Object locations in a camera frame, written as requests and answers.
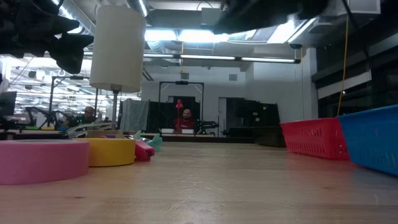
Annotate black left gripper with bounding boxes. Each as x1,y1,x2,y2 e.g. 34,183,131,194
0,0,94,75

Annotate pink tape roll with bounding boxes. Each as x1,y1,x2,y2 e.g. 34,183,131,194
0,139,91,186

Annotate yellow tape roll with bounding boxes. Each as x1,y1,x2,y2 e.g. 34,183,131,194
73,137,137,168

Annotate small red stapler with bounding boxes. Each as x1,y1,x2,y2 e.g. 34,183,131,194
134,139,156,163

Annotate teal staple remover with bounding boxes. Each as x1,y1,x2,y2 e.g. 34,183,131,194
145,133,164,153

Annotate white shade wooden base lamp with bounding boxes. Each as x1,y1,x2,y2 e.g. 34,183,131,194
86,4,147,140

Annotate dark computer monitor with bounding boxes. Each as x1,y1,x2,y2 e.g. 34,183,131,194
0,90,18,117

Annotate person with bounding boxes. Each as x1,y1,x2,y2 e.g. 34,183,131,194
173,108,197,131
73,106,98,126

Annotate grey hanging cloth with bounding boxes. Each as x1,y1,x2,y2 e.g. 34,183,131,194
119,98,150,133

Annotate red desk lamp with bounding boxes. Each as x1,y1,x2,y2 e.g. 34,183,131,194
175,99,185,125

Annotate long ceiling light bar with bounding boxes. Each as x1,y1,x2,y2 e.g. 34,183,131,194
83,51,302,65

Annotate black storage cabinets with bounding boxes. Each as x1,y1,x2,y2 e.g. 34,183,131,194
224,97,281,138

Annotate black plastic basket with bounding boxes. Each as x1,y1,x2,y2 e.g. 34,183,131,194
254,125,286,148

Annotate red plastic basket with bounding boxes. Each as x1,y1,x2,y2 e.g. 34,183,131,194
279,117,351,162

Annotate blue plastic basket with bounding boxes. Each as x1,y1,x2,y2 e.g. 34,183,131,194
336,104,398,177

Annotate grey ceiling duct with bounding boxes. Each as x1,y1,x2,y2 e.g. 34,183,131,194
146,7,224,29

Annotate black camera rig frame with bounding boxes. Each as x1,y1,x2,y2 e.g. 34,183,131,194
157,80,205,133

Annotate black aluminium table frame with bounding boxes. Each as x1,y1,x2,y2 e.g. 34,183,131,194
0,132,259,144

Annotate yellow extension cable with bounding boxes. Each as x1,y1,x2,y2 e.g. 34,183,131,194
336,15,349,118

